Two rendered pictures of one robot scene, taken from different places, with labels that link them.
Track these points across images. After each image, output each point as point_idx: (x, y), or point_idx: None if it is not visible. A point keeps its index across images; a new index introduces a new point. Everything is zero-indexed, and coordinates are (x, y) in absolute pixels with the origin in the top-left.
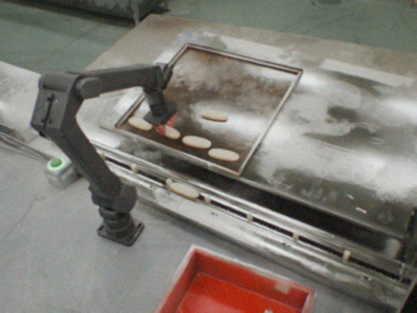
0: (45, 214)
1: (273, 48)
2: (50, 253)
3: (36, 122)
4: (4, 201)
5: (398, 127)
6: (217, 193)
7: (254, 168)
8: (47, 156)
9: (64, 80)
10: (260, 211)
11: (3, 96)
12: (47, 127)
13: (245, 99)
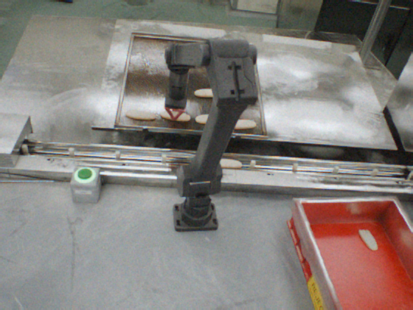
0: (99, 233)
1: (215, 30)
2: (142, 268)
3: (226, 94)
4: (31, 239)
5: (344, 77)
6: (257, 157)
7: (273, 129)
8: (49, 174)
9: (238, 45)
10: (298, 161)
11: None
12: (237, 99)
13: None
